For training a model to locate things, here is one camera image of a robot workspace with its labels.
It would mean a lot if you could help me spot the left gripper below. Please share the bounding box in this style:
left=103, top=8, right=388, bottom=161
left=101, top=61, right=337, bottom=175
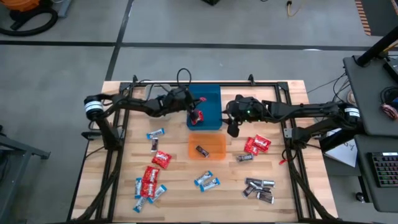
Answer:
left=160, top=86, right=203, bottom=121

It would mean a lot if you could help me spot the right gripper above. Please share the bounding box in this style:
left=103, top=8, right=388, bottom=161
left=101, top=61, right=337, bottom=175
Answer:
left=221, top=94, right=269, bottom=138

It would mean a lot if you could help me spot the blue plastic bin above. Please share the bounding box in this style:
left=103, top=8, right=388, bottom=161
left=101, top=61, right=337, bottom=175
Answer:
left=186, top=83, right=223, bottom=131

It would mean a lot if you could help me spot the orange translucent plastic bin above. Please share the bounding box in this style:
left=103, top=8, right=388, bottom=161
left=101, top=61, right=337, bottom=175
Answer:
left=188, top=133, right=227, bottom=161

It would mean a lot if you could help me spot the clear grey plastic bin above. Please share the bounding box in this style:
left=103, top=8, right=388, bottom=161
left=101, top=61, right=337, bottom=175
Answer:
left=143, top=83, right=172, bottom=122

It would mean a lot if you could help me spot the white paper sheet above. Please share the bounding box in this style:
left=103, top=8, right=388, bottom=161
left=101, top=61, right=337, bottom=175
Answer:
left=323, top=127, right=358, bottom=169

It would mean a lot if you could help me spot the grey desk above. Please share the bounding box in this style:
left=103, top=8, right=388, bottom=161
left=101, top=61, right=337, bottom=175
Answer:
left=353, top=134, right=398, bottom=214
left=343, top=55, right=398, bottom=138

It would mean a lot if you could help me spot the grey metal base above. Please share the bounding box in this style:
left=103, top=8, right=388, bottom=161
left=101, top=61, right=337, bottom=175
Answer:
left=57, top=0, right=73, bottom=18

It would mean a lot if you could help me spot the black pole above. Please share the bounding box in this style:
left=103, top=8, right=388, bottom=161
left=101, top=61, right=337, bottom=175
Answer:
left=356, top=26, right=398, bottom=68

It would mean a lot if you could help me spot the backlit keyboard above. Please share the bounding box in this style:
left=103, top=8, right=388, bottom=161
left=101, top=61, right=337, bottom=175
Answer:
left=368, top=151, right=398, bottom=189

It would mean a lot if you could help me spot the grey metal bench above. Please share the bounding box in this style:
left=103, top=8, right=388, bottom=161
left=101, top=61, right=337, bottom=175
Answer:
left=0, top=124, right=51, bottom=224

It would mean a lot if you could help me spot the black mat with striped edge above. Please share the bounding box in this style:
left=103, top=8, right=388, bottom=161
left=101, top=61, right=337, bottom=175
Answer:
left=354, top=0, right=398, bottom=37

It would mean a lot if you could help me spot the orange shop vacuum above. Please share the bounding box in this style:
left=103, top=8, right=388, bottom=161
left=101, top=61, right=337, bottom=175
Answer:
left=7, top=0, right=43, bottom=30

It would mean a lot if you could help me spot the black metal table frame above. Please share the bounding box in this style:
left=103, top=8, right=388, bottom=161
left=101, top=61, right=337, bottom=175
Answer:
left=70, top=74, right=340, bottom=223

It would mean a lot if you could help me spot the yellow cable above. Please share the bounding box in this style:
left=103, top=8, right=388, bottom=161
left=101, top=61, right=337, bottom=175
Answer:
left=285, top=0, right=308, bottom=18

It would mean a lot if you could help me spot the black cable coil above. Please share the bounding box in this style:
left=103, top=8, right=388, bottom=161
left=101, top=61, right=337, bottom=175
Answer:
left=379, top=86, right=398, bottom=105

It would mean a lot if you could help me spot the red black cable bundle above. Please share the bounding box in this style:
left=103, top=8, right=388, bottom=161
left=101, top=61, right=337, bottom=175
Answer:
left=381, top=103, right=398, bottom=121

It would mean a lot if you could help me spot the black vacuum hose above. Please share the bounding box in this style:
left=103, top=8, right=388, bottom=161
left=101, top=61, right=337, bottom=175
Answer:
left=0, top=6, right=59, bottom=37

